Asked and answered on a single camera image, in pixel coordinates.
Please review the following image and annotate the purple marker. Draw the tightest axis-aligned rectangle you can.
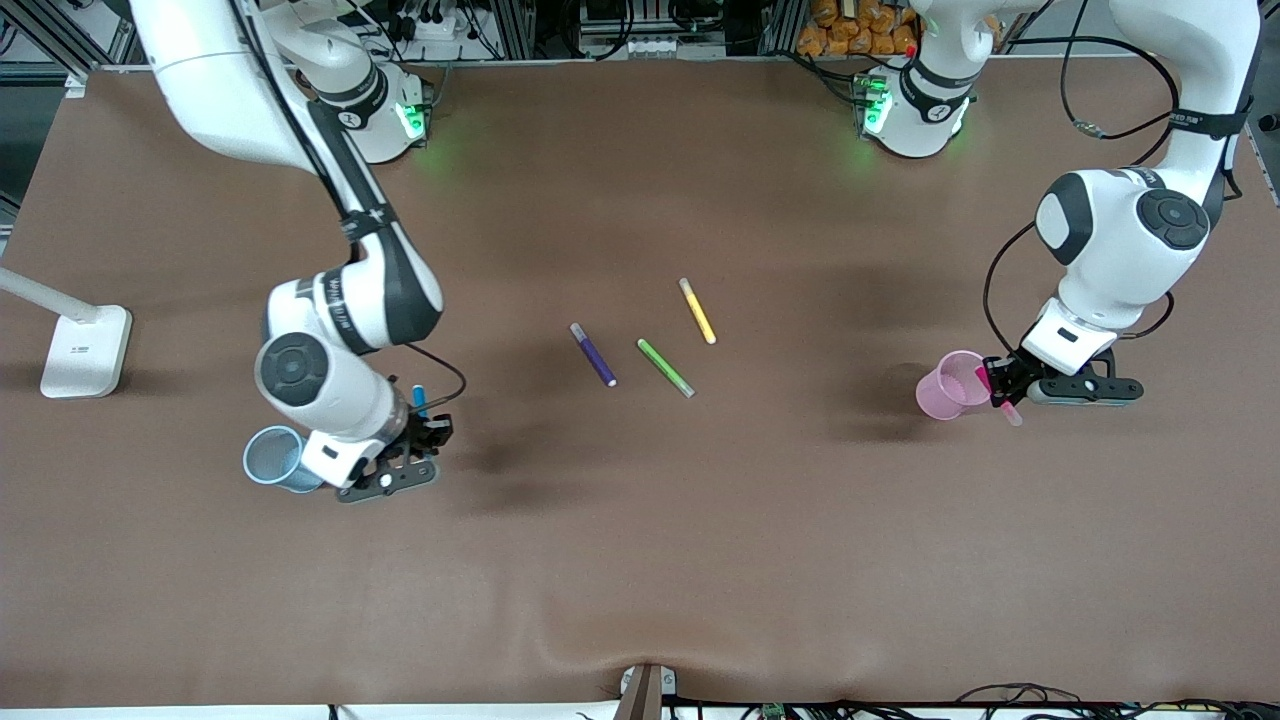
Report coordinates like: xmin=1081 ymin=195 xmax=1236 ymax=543
xmin=569 ymin=322 xmax=619 ymax=389

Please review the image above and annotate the orange netted bag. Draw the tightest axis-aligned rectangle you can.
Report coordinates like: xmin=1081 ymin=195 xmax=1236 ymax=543
xmin=797 ymin=0 xmax=921 ymax=58

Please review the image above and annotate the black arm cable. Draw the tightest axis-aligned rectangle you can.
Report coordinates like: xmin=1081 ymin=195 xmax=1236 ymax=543
xmin=228 ymin=0 xmax=468 ymax=413
xmin=983 ymin=0 xmax=1249 ymax=357

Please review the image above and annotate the yellow marker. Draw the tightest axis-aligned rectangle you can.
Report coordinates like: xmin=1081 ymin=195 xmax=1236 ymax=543
xmin=678 ymin=277 xmax=718 ymax=346

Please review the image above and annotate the aluminium camera post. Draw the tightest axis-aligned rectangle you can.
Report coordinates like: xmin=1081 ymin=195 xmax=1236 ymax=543
xmin=612 ymin=664 xmax=678 ymax=720

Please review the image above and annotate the white lamp base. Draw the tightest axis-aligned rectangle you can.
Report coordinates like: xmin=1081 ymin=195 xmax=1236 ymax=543
xmin=0 ymin=265 xmax=134 ymax=400

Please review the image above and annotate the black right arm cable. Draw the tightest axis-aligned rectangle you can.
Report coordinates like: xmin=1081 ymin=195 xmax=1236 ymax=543
xmin=228 ymin=0 xmax=468 ymax=413

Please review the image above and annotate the blue mesh cup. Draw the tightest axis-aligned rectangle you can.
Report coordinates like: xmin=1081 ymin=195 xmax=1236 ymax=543
xmin=242 ymin=425 xmax=327 ymax=494

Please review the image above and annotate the pink mesh cup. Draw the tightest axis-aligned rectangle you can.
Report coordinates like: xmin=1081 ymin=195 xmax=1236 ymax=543
xmin=914 ymin=349 xmax=994 ymax=422

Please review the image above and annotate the green marker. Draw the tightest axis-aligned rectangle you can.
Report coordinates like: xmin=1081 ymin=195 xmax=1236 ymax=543
xmin=636 ymin=338 xmax=697 ymax=399

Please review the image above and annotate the white power strip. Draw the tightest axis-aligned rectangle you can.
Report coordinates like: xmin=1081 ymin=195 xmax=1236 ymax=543
xmin=590 ymin=35 xmax=683 ymax=59
xmin=395 ymin=8 xmax=466 ymax=41

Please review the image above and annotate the black looped floor cable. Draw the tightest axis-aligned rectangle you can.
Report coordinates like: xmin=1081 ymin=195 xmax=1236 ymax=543
xmin=958 ymin=682 xmax=1083 ymax=707

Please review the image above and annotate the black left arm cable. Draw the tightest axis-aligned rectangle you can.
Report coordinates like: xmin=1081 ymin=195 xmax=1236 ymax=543
xmin=983 ymin=0 xmax=1249 ymax=357

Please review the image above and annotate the pink marker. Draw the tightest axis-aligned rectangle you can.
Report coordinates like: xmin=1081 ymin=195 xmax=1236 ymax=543
xmin=975 ymin=365 xmax=1024 ymax=429

